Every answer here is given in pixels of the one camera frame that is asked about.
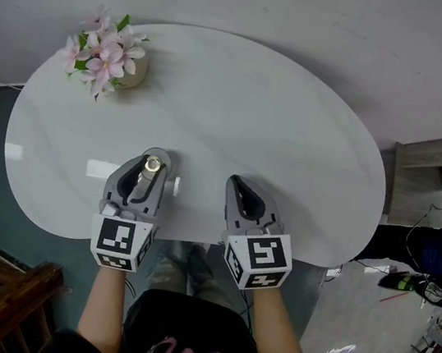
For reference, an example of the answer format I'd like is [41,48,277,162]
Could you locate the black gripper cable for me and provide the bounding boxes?
[235,288,261,336]

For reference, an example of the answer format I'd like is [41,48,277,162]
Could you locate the grey wooden shelf unit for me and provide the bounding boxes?
[383,118,442,232]

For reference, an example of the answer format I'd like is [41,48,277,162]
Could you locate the person's right leg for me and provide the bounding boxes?
[180,242,244,310]

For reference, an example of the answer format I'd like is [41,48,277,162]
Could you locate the person's right forearm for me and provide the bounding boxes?
[243,282,314,353]

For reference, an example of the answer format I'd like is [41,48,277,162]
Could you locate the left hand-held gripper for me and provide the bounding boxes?
[85,148,171,276]

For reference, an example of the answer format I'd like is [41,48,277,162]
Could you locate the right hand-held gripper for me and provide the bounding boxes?
[210,173,306,298]

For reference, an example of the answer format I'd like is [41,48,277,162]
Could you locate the pink flowers in cream vase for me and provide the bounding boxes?
[50,0,158,110]

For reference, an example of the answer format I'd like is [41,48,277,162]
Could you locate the person's left leg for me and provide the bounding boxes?
[143,239,196,299]

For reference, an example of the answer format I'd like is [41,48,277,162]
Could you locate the person's black printed shirt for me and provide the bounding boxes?
[47,273,373,353]

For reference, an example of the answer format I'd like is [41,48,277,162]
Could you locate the white oval table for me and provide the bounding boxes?
[0,0,408,287]

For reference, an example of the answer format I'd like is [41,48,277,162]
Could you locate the person's leg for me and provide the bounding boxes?
[180,242,244,310]
[143,239,196,299]

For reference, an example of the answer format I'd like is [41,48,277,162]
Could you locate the person's left forearm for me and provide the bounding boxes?
[73,261,135,351]

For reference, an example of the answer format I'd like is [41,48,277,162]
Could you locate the small white bottle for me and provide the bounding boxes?
[136,144,176,186]

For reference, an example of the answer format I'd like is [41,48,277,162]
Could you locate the black and green device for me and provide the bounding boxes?
[377,267,427,296]

